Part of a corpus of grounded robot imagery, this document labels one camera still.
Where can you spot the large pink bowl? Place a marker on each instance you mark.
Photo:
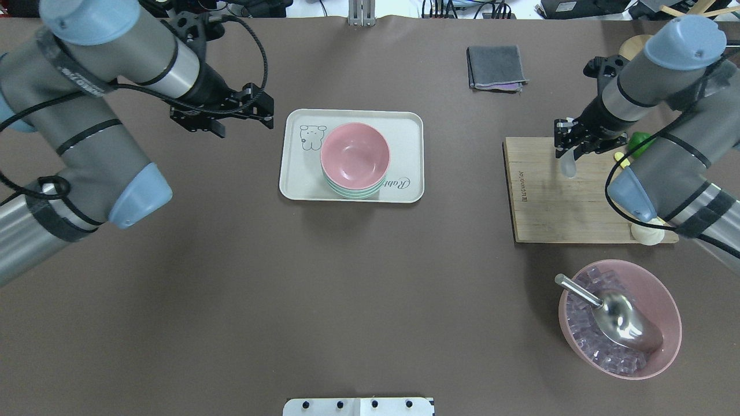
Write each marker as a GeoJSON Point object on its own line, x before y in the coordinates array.
{"type": "Point", "coordinates": [648, 294]}

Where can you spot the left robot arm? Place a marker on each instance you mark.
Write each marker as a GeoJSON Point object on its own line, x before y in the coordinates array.
{"type": "Point", "coordinates": [55, 84]}

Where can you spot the wooden cutting board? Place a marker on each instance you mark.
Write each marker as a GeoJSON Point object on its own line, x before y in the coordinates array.
{"type": "Point", "coordinates": [548, 207]}

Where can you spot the small pink bowl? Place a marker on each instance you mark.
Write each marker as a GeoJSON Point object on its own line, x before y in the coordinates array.
{"type": "Point", "coordinates": [355, 155]}

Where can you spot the stacked green bowls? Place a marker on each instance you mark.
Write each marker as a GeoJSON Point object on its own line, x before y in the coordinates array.
{"type": "Point", "coordinates": [354, 194]}

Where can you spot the green lime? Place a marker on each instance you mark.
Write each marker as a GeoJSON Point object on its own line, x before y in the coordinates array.
{"type": "Point", "coordinates": [638, 143]}

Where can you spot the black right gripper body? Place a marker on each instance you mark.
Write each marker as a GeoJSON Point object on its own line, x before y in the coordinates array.
{"type": "Point", "coordinates": [592, 119]}

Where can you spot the grey folded cloth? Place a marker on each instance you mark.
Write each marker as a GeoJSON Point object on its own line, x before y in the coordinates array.
{"type": "Point", "coordinates": [495, 68]}

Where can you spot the metal scoop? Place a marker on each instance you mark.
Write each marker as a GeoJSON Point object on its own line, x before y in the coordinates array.
{"type": "Point", "coordinates": [617, 318]}

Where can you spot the aluminium frame post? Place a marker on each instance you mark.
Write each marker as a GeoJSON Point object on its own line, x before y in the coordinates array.
{"type": "Point", "coordinates": [361, 13]}

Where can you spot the white ceramic spoon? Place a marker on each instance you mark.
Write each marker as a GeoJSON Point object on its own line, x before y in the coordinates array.
{"type": "Point", "coordinates": [568, 163]}

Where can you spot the white rectangular tray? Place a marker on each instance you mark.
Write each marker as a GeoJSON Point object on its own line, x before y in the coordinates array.
{"type": "Point", "coordinates": [301, 175]}

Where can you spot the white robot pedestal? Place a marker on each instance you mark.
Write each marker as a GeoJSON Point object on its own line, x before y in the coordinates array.
{"type": "Point", "coordinates": [360, 406]}

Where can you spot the yellow plastic spoon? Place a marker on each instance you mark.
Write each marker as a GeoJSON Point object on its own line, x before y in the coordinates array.
{"type": "Point", "coordinates": [622, 160]}

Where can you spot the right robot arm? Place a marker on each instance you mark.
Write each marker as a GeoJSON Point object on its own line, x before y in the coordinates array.
{"type": "Point", "coordinates": [684, 66]}

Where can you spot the wooden mug tree stand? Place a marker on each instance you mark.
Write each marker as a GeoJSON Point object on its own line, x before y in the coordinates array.
{"type": "Point", "coordinates": [671, 9]}

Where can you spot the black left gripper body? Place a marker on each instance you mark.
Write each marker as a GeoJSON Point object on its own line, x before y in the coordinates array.
{"type": "Point", "coordinates": [211, 88]}

